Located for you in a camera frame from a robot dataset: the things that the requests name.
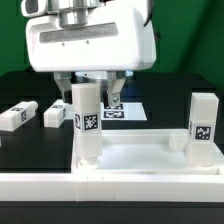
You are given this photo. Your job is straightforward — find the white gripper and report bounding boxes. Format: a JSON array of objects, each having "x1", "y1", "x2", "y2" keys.
[{"x1": 21, "y1": 0, "x2": 156, "y2": 107}]

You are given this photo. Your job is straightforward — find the white desk top tray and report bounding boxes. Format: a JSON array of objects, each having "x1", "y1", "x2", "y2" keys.
[{"x1": 70, "y1": 128, "x2": 224, "y2": 176}]

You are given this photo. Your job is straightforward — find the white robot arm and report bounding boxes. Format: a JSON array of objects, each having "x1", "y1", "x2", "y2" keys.
[{"x1": 21, "y1": 0, "x2": 156, "y2": 106}]

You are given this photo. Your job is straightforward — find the sheet of fiducial tags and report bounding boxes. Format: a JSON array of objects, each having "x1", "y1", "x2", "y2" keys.
[{"x1": 101, "y1": 102, "x2": 147, "y2": 121}]

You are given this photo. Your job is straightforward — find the white L-shaped fence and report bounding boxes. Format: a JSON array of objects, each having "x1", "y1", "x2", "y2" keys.
[{"x1": 0, "y1": 131, "x2": 224, "y2": 203}]

